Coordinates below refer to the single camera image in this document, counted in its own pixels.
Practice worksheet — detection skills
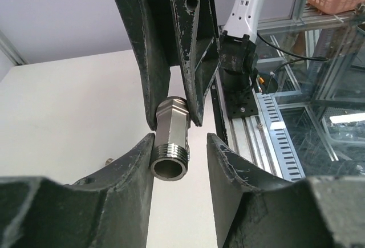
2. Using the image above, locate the right black camera cable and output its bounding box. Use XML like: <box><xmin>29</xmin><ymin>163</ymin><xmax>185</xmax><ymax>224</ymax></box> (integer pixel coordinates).
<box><xmin>253</xmin><ymin>31</ymin><xmax>331</xmax><ymax>92</ymax></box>

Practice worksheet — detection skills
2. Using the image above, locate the white plastic water faucet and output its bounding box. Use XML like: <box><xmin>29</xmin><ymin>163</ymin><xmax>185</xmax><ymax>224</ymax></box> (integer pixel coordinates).
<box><xmin>105</xmin><ymin>158</ymin><xmax>113</xmax><ymax>165</ymax></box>

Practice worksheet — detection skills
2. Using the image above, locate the silver threaded pipe fitting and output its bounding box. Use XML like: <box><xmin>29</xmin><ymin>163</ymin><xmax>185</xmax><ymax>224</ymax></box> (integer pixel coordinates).
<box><xmin>150</xmin><ymin>96</ymin><xmax>190</xmax><ymax>181</ymax></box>

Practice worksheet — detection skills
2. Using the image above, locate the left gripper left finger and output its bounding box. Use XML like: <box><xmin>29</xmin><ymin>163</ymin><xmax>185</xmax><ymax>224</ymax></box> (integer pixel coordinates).
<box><xmin>1</xmin><ymin>133</ymin><xmax>155</xmax><ymax>247</ymax></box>

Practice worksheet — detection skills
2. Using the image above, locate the grey slotted cable duct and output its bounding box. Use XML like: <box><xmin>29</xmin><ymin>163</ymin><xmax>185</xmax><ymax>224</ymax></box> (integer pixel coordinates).
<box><xmin>256</xmin><ymin>93</ymin><xmax>305</xmax><ymax>182</ymax></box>

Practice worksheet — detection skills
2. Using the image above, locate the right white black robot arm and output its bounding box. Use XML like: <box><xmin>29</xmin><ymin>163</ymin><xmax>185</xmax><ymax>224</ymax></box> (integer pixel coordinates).
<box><xmin>115</xmin><ymin>0</ymin><xmax>264</xmax><ymax>130</ymax></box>

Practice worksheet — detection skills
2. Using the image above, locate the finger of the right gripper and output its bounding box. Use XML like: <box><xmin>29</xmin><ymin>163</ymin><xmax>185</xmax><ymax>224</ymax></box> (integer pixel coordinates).
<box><xmin>115</xmin><ymin>0</ymin><xmax>171</xmax><ymax>131</ymax></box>
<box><xmin>171</xmin><ymin>0</ymin><xmax>220</xmax><ymax>127</ymax></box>

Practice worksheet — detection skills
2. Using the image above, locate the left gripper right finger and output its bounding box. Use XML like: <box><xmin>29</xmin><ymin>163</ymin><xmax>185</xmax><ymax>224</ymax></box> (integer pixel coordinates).
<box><xmin>206</xmin><ymin>133</ymin><xmax>364</xmax><ymax>247</ymax></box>

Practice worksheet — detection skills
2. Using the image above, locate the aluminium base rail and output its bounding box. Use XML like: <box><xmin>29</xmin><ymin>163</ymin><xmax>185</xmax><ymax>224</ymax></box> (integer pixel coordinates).
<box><xmin>211</xmin><ymin>80</ymin><xmax>282</xmax><ymax>176</ymax></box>

